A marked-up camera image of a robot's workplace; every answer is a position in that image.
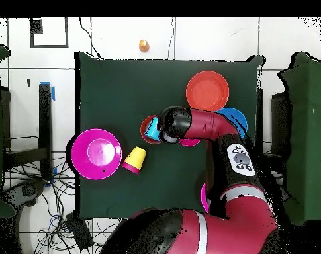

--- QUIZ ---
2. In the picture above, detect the blue plastic cup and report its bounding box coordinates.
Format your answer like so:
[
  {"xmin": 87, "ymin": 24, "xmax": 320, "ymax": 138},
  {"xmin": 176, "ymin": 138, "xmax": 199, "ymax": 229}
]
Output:
[{"xmin": 144, "ymin": 116, "xmax": 161, "ymax": 141}]

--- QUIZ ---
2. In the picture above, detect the thin black floor cable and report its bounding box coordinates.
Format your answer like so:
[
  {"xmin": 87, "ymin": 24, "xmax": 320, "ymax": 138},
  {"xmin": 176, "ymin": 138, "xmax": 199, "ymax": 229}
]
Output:
[{"xmin": 79, "ymin": 17, "xmax": 102, "ymax": 60}]

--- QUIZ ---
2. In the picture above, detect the orange plastic cup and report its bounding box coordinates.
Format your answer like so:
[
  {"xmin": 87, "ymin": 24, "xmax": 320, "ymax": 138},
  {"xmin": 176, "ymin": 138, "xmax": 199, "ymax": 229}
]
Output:
[{"xmin": 138, "ymin": 39, "xmax": 151, "ymax": 54}]

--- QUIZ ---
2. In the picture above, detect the red plastic cup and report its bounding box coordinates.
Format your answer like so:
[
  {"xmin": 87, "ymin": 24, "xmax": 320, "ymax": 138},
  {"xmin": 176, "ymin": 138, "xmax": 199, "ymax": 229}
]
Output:
[{"xmin": 121, "ymin": 161, "xmax": 140, "ymax": 175}]

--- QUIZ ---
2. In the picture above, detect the black square floor frame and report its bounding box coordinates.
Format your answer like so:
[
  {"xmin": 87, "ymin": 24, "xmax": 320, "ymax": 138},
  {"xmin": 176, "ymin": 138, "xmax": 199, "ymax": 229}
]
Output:
[{"xmin": 29, "ymin": 17, "xmax": 69, "ymax": 49}]

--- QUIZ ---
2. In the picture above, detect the dark green tablecloth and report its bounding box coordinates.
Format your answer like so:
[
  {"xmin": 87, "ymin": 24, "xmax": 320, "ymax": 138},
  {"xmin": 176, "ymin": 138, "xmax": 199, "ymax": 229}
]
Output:
[{"xmin": 74, "ymin": 51, "xmax": 267, "ymax": 222}]

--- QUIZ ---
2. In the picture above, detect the yellow plastic cup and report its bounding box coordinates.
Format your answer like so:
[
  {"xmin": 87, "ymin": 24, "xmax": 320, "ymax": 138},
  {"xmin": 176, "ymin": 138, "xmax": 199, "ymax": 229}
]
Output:
[{"xmin": 123, "ymin": 146, "xmax": 147, "ymax": 170}]

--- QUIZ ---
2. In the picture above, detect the small orange plastic bowl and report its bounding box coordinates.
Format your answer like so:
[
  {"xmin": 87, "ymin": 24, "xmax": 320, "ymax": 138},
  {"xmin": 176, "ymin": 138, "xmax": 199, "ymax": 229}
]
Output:
[{"xmin": 140, "ymin": 114, "xmax": 162, "ymax": 146}]

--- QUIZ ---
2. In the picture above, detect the black power strip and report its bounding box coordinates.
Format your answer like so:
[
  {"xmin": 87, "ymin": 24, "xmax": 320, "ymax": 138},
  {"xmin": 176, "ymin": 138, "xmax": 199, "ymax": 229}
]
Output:
[{"xmin": 65, "ymin": 212, "xmax": 94, "ymax": 251}]

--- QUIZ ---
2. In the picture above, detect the tangle of floor cables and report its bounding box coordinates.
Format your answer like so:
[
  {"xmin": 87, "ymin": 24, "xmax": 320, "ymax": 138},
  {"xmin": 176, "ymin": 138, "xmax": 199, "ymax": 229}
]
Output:
[{"xmin": 3, "ymin": 155, "xmax": 118, "ymax": 254}]

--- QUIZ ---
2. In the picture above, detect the small red plastic bowl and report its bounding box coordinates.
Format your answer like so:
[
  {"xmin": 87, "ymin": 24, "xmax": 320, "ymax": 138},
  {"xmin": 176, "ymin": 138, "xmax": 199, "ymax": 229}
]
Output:
[{"xmin": 179, "ymin": 137, "xmax": 201, "ymax": 147}]

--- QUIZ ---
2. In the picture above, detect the black metal stand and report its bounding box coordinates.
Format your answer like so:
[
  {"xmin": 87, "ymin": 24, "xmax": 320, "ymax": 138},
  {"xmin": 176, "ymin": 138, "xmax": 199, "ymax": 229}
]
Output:
[
  {"xmin": 2, "ymin": 83, "xmax": 54, "ymax": 181},
  {"xmin": 255, "ymin": 89, "xmax": 264, "ymax": 159}
]

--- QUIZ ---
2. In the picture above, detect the large orange plastic bowl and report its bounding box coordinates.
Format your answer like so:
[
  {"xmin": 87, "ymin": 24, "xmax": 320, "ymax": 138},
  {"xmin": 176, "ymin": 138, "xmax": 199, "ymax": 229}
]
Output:
[{"xmin": 185, "ymin": 70, "xmax": 230, "ymax": 112}]

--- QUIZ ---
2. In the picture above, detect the large pink plastic bowl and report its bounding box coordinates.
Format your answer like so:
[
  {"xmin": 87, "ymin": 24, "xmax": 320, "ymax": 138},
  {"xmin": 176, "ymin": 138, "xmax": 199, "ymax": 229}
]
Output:
[
  {"xmin": 200, "ymin": 181, "xmax": 210, "ymax": 214},
  {"xmin": 71, "ymin": 128, "xmax": 123, "ymax": 181}
]

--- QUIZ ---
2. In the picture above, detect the grey office chair base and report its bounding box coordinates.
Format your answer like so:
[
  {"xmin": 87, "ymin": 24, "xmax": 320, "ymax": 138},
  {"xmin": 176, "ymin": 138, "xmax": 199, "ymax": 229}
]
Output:
[{"xmin": 1, "ymin": 179, "xmax": 47, "ymax": 210}]

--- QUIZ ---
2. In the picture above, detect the blue plastic bowl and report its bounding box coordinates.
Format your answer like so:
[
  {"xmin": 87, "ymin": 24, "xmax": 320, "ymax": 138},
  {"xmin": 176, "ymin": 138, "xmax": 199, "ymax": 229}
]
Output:
[{"xmin": 215, "ymin": 107, "xmax": 248, "ymax": 140}]

